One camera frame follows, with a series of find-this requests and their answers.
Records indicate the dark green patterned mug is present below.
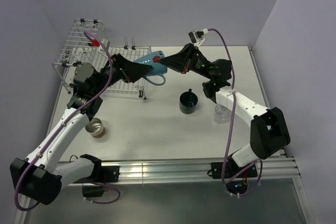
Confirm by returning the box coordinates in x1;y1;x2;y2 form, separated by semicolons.
179;89;198;114

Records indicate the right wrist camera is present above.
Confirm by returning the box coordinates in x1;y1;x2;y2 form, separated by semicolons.
188;28;208;47

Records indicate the aluminium mounting rail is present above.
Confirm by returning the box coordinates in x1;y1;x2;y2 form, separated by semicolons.
14;155;316;223

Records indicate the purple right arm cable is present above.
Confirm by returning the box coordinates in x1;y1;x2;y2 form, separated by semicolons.
206;28;263;197

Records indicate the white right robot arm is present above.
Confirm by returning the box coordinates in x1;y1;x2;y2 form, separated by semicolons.
160;44;290;177

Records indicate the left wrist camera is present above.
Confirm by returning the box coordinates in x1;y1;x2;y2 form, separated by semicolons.
91;39;109;55

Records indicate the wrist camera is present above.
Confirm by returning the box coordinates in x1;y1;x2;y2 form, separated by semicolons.
188;28;208;47
91;39;109;55

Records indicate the cream steel cup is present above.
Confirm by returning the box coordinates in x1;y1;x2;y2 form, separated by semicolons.
85;118;105;138

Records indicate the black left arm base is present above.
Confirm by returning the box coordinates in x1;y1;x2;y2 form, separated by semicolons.
75;154;121;205

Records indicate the white wire dish rack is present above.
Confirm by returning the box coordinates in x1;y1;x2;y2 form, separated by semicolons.
52;18;151;94

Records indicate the clear glass cup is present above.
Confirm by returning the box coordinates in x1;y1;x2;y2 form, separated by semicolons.
214;104;232;124

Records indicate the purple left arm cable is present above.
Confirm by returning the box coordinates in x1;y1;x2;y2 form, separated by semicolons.
14;31;121;211

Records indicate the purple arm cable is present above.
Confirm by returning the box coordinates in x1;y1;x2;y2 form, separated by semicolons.
206;28;263;197
14;31;121;211

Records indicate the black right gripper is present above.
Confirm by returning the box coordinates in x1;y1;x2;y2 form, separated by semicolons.
159;43;214;80

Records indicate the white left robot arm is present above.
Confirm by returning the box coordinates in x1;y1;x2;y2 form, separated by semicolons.
10;54;153;211

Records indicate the blue ceramic mug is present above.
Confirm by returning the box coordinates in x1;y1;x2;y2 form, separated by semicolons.
134;50;167;86

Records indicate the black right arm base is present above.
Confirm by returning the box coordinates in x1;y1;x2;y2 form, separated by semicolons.
206;161;259;190

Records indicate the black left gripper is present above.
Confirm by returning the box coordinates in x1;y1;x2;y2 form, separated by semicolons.
91;54;152;95

